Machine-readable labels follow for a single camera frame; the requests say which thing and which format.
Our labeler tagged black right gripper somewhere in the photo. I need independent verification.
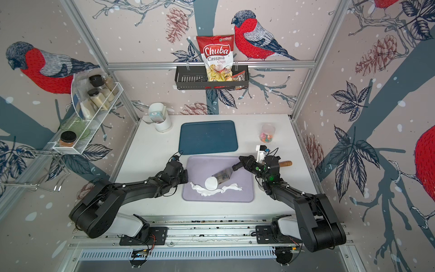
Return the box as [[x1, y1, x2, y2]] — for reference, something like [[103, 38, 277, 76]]
[[238, 156, 270, 182]]

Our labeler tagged wooden rolling pin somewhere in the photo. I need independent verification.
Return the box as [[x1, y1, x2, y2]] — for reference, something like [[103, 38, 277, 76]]
[[279, 161, 293, 167]]

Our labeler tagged lilac silicone mat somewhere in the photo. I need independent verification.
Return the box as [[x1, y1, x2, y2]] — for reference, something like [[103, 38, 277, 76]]
[[182, 155, 254, 203]]

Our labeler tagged white dough lump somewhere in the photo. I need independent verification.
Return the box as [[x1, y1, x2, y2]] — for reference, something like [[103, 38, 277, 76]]
[[190, 182, 243, 197]]

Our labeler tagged round cut dough wrapper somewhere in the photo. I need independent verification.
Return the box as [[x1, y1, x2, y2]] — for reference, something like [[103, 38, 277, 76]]
[[205, 176, 219, 191]]

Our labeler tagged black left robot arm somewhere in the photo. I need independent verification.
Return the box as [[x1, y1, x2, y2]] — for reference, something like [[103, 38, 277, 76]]
[[69, 155, 188, 239]]

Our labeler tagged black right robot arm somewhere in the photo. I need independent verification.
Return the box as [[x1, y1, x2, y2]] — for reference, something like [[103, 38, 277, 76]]
[[231, 155, 347, 252]]

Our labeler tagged clear cup with candies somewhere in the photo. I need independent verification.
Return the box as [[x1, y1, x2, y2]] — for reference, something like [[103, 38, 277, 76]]
[[259, 124, 275, 143]]

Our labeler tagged teal plastic tray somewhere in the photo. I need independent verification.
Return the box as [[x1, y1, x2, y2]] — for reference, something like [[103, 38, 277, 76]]
[[179, 120, 239, 155]]

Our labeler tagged white utensil holder cup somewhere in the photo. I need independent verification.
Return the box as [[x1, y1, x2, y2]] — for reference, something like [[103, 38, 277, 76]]
[[142, 103, 172, 133]]

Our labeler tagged teal paper carton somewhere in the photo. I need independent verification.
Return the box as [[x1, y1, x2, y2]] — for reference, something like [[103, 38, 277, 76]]
[[149, 111, 166, 124]]

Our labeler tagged small dark snack packet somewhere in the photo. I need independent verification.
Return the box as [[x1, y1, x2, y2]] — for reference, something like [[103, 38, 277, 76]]
[[232, 71, 246, 82]]

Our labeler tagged black lid spice jar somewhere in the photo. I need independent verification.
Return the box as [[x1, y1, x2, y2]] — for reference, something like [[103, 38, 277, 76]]
[[89, 74, 114, 102], [87, 88, 110, 111]]

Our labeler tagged green glass bowl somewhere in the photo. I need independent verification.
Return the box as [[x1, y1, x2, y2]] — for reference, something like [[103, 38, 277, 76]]
[[60, 117, 90, 139]]

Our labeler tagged short brown powder jar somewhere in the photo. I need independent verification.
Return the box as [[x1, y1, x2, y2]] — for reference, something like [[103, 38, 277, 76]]
[[59, 130, 78, 147]]

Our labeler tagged red Chuba chips bag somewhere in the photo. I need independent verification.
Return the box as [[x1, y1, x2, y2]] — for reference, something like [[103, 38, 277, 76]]
[[197, 35, 234, 82]]

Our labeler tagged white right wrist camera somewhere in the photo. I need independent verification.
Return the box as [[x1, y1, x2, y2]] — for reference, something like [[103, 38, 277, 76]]
[[256, 145, 270, 163]]

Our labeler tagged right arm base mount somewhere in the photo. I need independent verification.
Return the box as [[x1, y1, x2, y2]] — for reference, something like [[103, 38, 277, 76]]
[[250, 215, 303, 266]]

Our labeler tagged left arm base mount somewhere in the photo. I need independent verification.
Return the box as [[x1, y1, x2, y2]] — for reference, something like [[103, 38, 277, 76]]
[[105, 214, 168, 268]]

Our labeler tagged black wire wall basket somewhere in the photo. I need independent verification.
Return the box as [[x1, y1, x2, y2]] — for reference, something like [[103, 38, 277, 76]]
[[174, 65, 250, 91]]

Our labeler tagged clear acrylic wall shelf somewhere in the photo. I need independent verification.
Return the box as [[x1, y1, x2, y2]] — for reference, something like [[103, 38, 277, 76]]
[[53, 68, 123, 155]]

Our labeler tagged wire wall rack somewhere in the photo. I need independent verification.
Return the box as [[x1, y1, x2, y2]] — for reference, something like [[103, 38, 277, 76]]
[[1, 150, 71, 193]]

